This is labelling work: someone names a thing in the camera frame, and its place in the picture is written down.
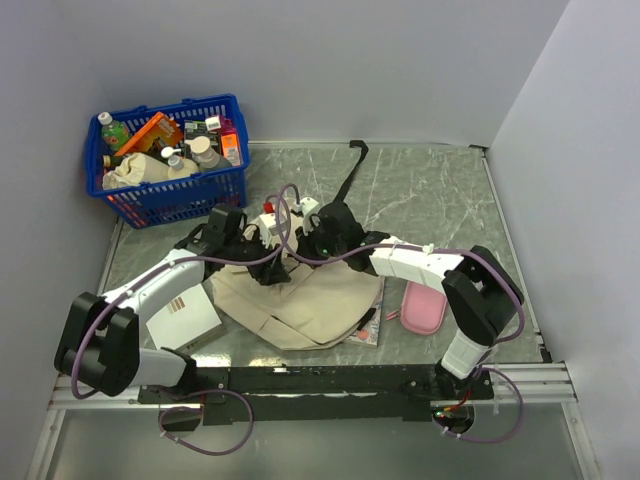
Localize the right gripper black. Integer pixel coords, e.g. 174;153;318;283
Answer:
296;217;347;269

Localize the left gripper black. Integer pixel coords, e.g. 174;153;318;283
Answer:
225;227;291;285

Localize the cream canvas backpack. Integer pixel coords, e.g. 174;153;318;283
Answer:
208;139;386;351

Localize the white book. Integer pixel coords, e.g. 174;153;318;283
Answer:
147;285;224;352

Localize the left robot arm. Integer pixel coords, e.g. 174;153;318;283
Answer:
54;206;282;402

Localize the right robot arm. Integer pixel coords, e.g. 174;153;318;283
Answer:
292;197;525;398

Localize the floral cover book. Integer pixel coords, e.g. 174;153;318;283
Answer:
344;284;384;348

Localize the pink pencil case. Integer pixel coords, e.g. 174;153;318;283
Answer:
386;282;447;336

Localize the grey pump bottle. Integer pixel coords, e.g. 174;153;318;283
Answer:
185;136;232;173

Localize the pink orange carton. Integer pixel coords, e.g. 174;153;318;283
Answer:
219;117;243;167

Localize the cream lotion bottle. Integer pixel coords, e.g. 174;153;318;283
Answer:
161;146;200;180

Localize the black product box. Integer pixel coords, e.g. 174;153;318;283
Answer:
183;119;220;153

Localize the beige cloth pouch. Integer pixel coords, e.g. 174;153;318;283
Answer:
102;153;169;190

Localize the orange snack box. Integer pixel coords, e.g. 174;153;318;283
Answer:
115;112;183;156

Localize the green soda bottle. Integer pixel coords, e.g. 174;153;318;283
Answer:
98;112;131;152

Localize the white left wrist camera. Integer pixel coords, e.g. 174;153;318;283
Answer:
257;201;290;248

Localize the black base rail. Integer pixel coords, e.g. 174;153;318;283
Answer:
138;364;494;426

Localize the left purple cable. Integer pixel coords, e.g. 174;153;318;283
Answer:
69;183;304;456

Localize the purple cable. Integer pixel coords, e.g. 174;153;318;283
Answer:
274;194;526;445
69;183;304;456

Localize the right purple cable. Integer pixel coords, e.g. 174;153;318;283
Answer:
274;194;526;445

